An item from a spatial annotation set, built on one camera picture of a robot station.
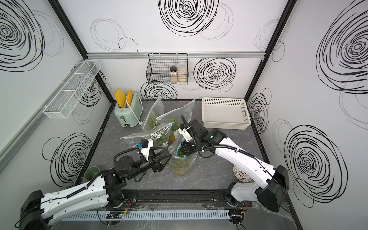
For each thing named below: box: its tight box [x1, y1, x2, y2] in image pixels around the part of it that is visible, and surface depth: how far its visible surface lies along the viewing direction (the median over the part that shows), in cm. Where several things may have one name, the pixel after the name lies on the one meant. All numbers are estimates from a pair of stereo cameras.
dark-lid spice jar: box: [169, 66, 178, 85], surface depth 87 cm
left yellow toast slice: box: [114, 88, 127, 109], surface depth 97 cm
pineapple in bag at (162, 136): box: [119, 117, 181, 148], surface depth 73 cm
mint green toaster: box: [114, 92, 143, 128], surface depth 96 cm
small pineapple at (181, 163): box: [171, 147, 192, 177], surface depth 69 cm
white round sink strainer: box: [232, 164, 253, 183], surface depth 82 cm
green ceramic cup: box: [83, 165, 101, 182], surface depth 79 cm
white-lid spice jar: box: [176, 62, 188, 84], surface depth 86 cm
